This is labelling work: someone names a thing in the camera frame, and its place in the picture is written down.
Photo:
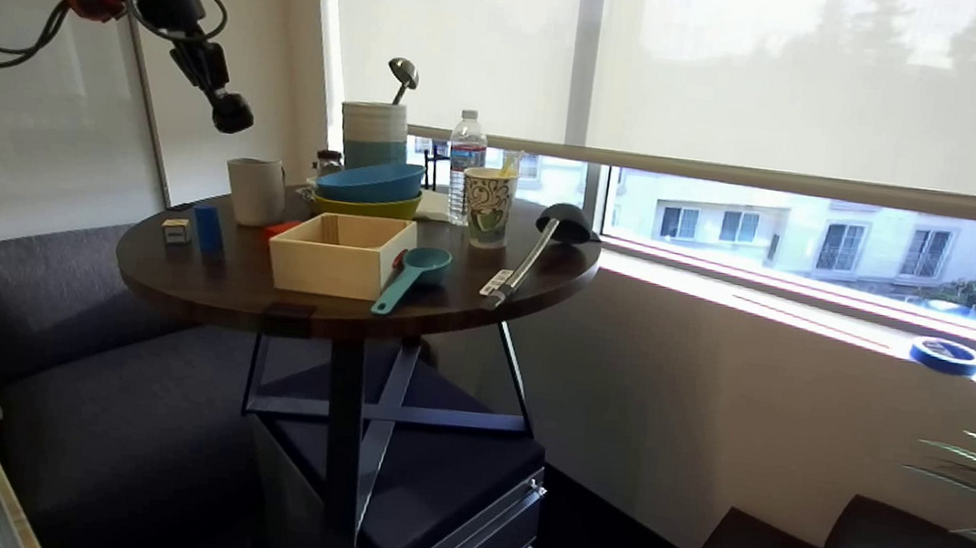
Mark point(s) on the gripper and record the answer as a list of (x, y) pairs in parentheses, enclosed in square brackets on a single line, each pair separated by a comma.
[(171, 8)]

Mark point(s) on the white jug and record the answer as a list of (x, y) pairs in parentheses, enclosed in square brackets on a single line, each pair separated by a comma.
[(257, 191)]

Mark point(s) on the small jar with dark lid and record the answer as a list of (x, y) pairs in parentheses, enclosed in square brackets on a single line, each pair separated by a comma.
[(329, 164)]

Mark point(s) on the small white cube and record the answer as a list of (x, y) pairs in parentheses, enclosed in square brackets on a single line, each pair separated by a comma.
[(176, 231)]

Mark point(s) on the blue block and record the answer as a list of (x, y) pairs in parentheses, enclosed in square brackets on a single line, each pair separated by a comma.
[(207, 229)]

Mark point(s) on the striped ceramic utensil holder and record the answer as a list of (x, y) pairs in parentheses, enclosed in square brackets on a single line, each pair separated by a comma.
[(373, 134)]

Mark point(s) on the metal ladle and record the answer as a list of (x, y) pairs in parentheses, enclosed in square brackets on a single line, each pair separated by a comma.
[(402, 73)]

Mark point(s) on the red block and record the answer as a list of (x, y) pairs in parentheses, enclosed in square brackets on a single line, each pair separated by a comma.
[(280, 228)]

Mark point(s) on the blue bowl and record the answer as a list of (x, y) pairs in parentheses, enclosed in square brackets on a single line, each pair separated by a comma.
[(370, 182)]

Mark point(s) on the yellow bowl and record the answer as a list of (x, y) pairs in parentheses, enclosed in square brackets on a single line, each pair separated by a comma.
[(367, 208)]

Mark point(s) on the wooden box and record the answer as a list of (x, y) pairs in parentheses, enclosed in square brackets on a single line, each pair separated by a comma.
[(332, 273)]

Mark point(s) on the white napkin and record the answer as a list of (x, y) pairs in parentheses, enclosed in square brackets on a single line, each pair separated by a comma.
[(433, 205)]

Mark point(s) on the clear water bottle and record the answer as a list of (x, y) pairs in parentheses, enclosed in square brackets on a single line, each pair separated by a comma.
[(465, 157)]

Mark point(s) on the teal measuring scoop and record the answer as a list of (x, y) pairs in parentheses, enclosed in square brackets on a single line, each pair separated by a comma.
[(425, 265)]

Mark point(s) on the yellow sticks in cup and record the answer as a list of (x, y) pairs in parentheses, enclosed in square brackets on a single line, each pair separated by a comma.
[(511, 165)]

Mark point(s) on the patterned paper cup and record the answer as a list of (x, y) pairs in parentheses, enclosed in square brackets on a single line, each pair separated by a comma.
[(488, 208)]

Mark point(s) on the dark grey couch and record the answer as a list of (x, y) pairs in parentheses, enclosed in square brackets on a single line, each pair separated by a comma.
[(95, 413)]

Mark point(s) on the black ladle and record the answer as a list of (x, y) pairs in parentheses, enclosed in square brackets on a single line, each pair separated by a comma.
[(569, 223)]

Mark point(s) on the filing cabinet with cushion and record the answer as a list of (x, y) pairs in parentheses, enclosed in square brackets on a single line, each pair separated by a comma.
[(436, 489)]

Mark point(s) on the white roller shade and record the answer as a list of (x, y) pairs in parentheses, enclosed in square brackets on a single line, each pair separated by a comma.
[(750, 74)]

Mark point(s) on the window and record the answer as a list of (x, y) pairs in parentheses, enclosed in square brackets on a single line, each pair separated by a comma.
[(822, 248)]

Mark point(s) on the blue tape roll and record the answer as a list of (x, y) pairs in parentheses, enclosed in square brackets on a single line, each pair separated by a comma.
[(945, 356)]

